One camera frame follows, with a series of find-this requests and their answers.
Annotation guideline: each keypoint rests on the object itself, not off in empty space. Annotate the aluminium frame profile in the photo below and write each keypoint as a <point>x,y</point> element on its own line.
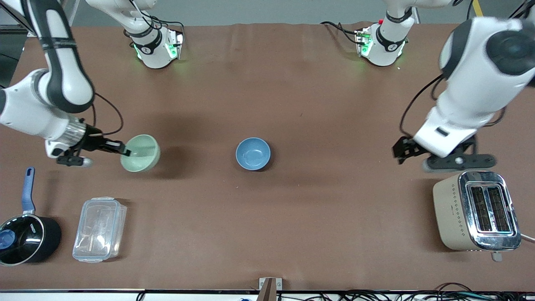
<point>16,16</point>

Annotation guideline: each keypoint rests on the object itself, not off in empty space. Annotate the metal table edge bracket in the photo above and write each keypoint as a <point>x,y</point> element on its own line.
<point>269,288</point>

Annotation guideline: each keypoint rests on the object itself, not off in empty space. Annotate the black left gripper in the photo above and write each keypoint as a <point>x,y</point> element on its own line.
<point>404,149</point>

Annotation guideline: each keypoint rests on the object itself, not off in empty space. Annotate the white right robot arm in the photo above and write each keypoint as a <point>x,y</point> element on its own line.
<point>62,83</point>

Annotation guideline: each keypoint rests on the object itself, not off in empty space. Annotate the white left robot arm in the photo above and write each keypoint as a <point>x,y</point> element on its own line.
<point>472,104</point>

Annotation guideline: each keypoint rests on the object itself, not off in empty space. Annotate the beige chrome toaster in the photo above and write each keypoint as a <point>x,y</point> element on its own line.
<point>453,213</point>

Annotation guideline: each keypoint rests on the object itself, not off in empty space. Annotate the glass lid with blue knob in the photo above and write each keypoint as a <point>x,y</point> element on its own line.
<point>23,238</point>

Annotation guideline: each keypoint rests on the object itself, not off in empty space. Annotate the clear plastic food container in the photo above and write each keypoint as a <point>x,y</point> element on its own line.
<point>99,229</point>

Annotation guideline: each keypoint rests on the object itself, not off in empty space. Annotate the brown table mat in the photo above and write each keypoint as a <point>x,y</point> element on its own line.
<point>267,217</point>

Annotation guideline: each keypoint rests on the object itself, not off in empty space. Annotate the blue bowl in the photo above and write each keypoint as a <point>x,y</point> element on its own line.
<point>252,153</point>

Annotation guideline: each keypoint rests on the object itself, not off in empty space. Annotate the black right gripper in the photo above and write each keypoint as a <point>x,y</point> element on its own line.
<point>92,141</point>

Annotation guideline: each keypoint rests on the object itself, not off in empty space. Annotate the green bowl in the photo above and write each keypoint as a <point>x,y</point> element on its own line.
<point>142,155</point>

